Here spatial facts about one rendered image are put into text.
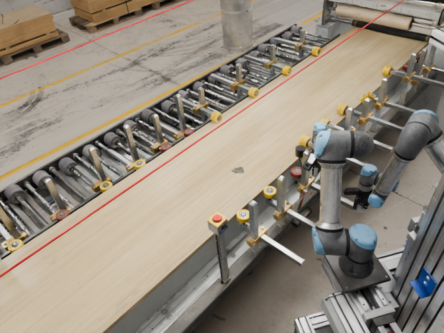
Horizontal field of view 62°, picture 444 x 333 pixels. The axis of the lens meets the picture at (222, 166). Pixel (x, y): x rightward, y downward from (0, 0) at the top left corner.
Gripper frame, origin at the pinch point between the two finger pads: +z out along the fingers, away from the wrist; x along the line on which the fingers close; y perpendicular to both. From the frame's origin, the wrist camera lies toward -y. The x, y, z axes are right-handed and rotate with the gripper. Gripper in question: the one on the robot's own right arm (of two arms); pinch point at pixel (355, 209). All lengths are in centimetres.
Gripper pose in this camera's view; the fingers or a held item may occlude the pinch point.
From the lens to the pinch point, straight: 238.5
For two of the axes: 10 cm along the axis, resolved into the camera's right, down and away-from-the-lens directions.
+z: 0.8, 7.5, 6.6
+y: 7.3, 4.1, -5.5
